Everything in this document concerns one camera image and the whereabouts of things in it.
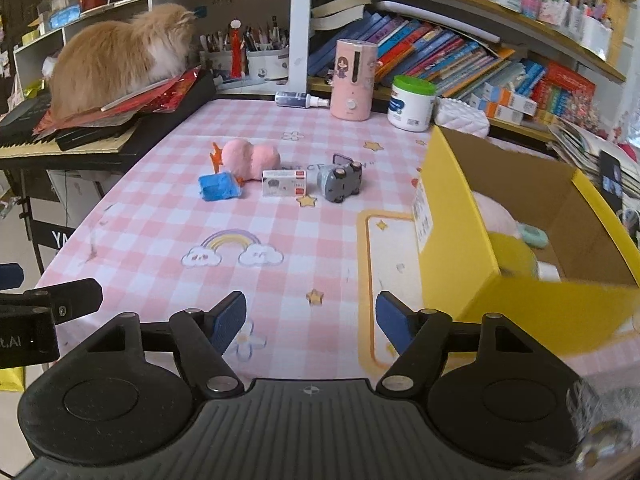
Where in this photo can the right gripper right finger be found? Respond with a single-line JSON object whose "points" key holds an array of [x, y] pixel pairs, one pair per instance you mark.
{"points": [[419, 338]]}

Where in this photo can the yellow cardboard box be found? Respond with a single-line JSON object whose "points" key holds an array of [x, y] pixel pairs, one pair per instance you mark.
{"points": [[597, 260]]}

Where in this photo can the pink pig plush toy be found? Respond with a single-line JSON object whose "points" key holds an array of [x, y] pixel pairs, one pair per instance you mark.
{"points": [[496, 218]]}

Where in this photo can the black smartphone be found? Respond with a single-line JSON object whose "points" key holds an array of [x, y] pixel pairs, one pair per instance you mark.
{"points": [[611, 181]]}

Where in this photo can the white red small box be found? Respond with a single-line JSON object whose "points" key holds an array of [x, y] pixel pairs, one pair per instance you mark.
{"points": [[284, 183]]}

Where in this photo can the white jar green lid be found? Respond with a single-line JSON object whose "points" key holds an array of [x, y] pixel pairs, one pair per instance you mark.
{"points": [[411, 103]]}

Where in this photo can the yellow plastic bag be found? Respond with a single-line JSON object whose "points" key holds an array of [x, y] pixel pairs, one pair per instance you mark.
{"points": [[13, 379]]}

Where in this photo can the white charger cube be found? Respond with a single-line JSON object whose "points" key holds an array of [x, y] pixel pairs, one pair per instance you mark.
{"points": [[548, 272]]}

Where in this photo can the blue packet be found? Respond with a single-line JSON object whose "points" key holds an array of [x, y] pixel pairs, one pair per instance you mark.
{"points": [[223, 186]]}

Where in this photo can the grey toy car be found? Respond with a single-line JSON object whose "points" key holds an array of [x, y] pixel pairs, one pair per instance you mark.
{"points": [[340, 179]]}

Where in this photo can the orange white medicine boxes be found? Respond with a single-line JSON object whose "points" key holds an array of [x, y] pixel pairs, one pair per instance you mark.
{"points": [[503, 104]]}

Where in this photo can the black electronic keyboard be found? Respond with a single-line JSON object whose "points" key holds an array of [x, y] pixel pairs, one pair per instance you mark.
{"points": [[115, 148]]}

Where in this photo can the yellow tape roll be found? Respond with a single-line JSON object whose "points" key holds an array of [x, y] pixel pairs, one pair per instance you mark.
{"points": [[513, 256]]}

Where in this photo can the row of leaning books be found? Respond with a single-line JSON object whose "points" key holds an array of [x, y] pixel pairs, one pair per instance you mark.
{"points": [[436, 54]]}

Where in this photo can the pink humidifier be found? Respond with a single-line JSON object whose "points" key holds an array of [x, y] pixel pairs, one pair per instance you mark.
{"points": [[353, 80]]}

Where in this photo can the stack of papers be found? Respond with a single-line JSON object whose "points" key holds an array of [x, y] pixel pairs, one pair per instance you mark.
{"points": [[582, 149]]}

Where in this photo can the red foil packets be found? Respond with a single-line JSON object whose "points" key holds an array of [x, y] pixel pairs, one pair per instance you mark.
{"points": [[163, 97]]}

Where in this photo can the small spray bottle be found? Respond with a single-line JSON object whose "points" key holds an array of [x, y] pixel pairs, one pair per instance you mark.
{"points": [[299, 100]]}

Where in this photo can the pink heart plush toy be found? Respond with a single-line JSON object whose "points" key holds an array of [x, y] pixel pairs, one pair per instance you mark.
{"points": [[244, 160]]}

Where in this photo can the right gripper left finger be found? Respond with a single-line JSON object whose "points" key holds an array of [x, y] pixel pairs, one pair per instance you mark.
{"points": [[201, 338]]}

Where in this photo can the mint green utility knife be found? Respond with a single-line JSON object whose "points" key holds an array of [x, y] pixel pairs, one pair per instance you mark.
{"points": [[533, 236]]}

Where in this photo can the white quilted purse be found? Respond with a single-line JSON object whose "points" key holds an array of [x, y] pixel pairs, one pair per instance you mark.
{"points": [[461, 117]]}

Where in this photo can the white pen holder cups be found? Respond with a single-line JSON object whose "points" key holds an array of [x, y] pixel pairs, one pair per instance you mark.
{"points": [[263, 65]]}

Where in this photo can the orange fluffy cat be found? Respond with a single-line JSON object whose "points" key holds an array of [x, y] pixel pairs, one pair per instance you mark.
{"points": [[112, 59]]}

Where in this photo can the pink checkered tablecloth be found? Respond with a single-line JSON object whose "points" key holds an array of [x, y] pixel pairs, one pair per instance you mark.
{"points": [[309, 269]]}

